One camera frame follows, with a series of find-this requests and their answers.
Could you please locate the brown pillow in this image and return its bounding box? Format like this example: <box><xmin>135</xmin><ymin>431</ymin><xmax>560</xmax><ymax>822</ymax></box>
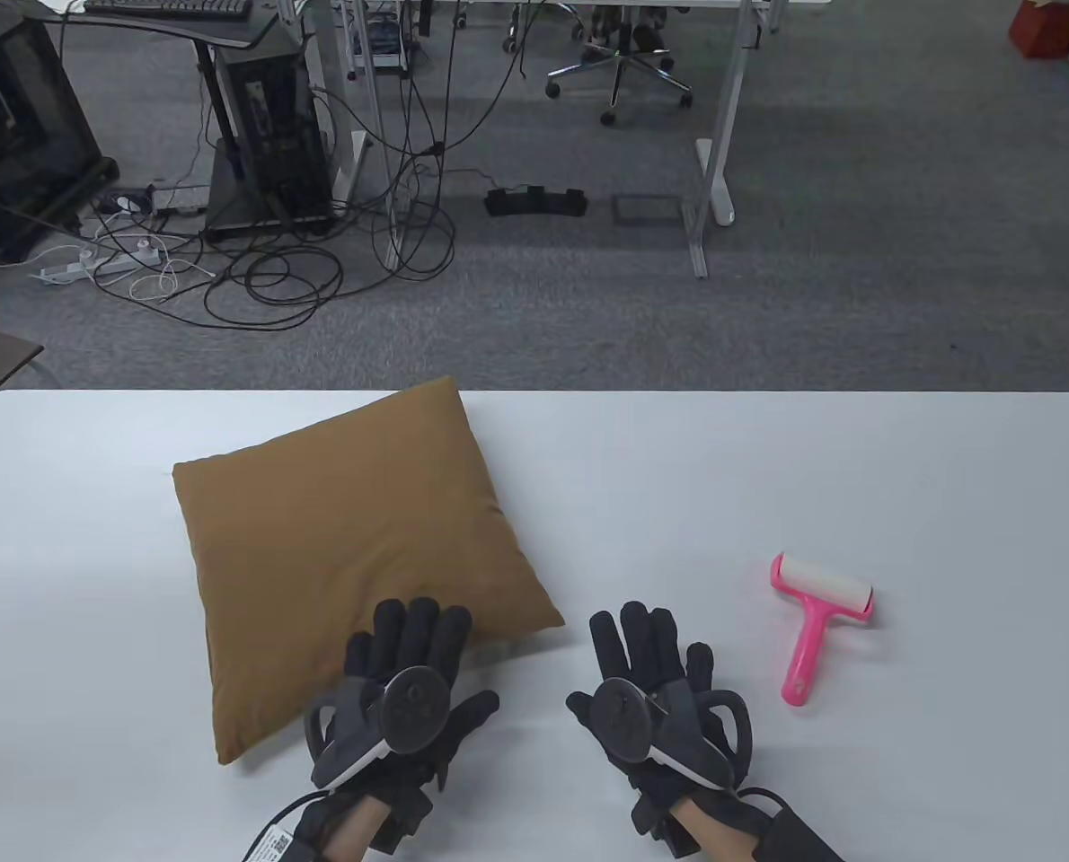
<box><xmin>172</xmin><ymin>375</ymin><xmax>567</xmax><ymax>766</ymax></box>

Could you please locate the black glass computer case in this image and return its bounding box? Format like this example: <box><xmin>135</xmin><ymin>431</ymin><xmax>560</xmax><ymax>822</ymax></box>
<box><xmin>0</xmin><ymin>11</ymin><xmax>120</xmax><ymax>264</ymax></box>

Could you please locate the person's right hand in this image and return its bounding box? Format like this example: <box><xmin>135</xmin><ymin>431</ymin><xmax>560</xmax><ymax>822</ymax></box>
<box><xmin>567</xmin><ymin>602</ymin><xmax>755</xmax><ymax>809</ymax></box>

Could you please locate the dark curved standing desk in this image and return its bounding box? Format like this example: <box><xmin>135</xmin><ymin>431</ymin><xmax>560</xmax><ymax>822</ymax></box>
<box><xmin>31</xmin><ymin>0</ymin><xmax>338</xmax><ymax>245</ymax></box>

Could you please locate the pink lint roller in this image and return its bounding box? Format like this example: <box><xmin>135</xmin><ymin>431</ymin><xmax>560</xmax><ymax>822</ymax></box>
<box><xmin>770</xmin><ymin>552</ymin><xmax>877</xmax><ymax>708</ymax></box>

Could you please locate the person's left hand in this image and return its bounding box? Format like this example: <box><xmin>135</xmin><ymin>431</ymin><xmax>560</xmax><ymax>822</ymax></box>
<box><xmin>314</xmin><ymin>597</ymin><xmax>501</xmax><ymax>809</ymax></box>

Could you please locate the black computer tower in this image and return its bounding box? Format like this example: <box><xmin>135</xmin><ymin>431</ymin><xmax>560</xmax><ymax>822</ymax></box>
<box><xmin>214</xmin><ymin>40</ymin><xmax>336</xmax><ymax>234</ymax></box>

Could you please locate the grey power strip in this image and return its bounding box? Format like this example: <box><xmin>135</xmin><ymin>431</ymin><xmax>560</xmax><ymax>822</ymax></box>
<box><xmin>94</xmin><ymin>184</ymin><xmax>210</xmax><ymax>216</ymax></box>

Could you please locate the black white tracking controller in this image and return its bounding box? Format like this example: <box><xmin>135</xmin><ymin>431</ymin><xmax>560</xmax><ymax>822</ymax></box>
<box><xmin>588</xmin><ymin>678</ymin><xmax>755</xmax><ymax>791</ymax></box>
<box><xmin>307</xmin><ymin>669</ymin><xmax>455</xmax><ymax>791</ymax></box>

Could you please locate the tangle of black cables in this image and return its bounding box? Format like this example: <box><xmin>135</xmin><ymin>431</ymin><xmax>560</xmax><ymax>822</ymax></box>
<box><xmin>58</xmin><ymin>0</ymin><xmax>553</xmax><ymax>333</ymax></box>

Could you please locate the silver office chair base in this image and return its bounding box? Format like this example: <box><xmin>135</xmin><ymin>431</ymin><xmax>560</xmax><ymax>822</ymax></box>
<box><xmin>545</xmin><ymin>4</ymin><xmax>694</xmax><ymax>127</ymax></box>

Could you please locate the grey floor hatch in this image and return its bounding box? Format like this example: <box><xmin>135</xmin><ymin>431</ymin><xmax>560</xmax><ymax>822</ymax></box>
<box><xmin>612</xmin><ymin>193</ymin><xmax>685</xmax><ymax>228</ymax></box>

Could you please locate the white desk frame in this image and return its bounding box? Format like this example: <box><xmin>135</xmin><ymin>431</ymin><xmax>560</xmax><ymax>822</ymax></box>
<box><xmin>683</xmin><ymin>0</ymin><xmax>763</xmax><ymax>279</ymax></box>
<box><xmin>296</xmin><ymin>0</ymin><xmax>405</xmax><ymax>270</ymax></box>

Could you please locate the red box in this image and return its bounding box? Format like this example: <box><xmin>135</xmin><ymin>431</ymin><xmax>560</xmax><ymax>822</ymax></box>
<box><xmin>1009</xmin><ymin>0</ymin><xmax>1069</xmax><ymax>60</ymax></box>

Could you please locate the white cable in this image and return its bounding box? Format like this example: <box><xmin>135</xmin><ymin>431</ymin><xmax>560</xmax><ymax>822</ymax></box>
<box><xmin>130</xmin><ymin>238</ymin><xmax>216</xmax><ymax>304</ymax></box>

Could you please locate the person's right forearm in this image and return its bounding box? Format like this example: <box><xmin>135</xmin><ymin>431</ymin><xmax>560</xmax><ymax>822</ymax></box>
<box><xmin>678</xmin><ymin>795</ymin><xmax>769</xmax><ymax>862</ymax></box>

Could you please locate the black keyboard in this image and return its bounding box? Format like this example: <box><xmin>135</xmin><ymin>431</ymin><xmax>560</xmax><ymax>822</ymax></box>
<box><xmin>83</xmin><ymin>0</ymin><xmax>254</xmax><ymax>22</ymax></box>

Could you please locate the white power strip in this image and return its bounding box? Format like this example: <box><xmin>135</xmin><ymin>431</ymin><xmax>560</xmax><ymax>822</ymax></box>
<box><xmin>31</xmin><ymin>251</ymin><xmax>140</xmax><ymax>286</ymax></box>

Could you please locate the person's left forearm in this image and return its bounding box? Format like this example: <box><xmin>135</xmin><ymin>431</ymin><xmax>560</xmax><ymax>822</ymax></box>
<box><xmin>323</xmin><ymin>795</ymin><xmax>392</xmax><ymax>862</ymax></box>

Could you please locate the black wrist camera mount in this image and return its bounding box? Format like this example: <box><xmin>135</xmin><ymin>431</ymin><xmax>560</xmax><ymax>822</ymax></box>
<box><xmin>632</xmin><ymin>781</ymin><xmax>690</xmax><ymax>854</ymax></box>
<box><xmin>368</xmin><ymin>781</ymin><xmax>434</xmax><ymax>854</ymax></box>

